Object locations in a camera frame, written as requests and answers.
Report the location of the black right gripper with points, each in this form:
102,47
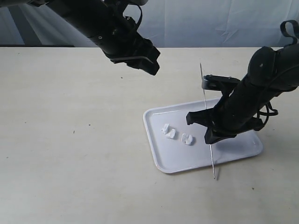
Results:
230,117

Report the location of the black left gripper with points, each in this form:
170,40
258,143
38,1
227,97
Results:
136,52

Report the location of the white marshmallow top piece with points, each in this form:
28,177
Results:
188,139

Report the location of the white marshmallow piece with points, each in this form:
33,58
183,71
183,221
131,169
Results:
171,134
166,128
188,139

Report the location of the white marshmallow bottom piece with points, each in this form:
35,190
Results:
166,128

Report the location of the thin metal skewer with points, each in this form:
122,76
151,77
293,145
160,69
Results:
210,146

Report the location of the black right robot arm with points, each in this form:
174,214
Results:
270,73

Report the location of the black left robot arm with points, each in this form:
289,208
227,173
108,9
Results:
103,22

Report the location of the white rectangular plastic tray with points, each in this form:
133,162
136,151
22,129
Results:
172,156

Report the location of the white backdrop curtain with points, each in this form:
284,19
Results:
167,23

